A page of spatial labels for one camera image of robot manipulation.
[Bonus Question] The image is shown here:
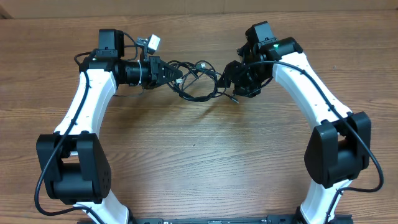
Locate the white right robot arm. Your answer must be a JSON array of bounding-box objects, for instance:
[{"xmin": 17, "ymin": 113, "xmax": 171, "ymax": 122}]
[{"xmin": 218, "ymin": 37, "xmax": 371, "ymax": 223}]

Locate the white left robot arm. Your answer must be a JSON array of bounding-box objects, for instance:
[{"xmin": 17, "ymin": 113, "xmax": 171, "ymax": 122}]
[{"xmin": 34, "ymin": 56, "xmax": 183, "ymax": 223}]

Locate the black cable bundle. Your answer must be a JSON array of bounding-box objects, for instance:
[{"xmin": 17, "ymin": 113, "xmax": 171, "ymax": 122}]
[{"xmin": 166, "ymin": 60, "xmax": 239, "ymax": 104}]

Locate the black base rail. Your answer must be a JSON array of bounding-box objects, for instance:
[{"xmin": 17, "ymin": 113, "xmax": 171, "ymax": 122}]
[{"xmin": 77, "ymin": 213, "xmax": 354, "ymax": 224}]

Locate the brown cardboard wall panel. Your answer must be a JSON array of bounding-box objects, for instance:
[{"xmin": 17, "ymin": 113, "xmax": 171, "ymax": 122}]
[{"xmin": 1, "ymin": 0, "xmax": 397, "ymax": 19}]

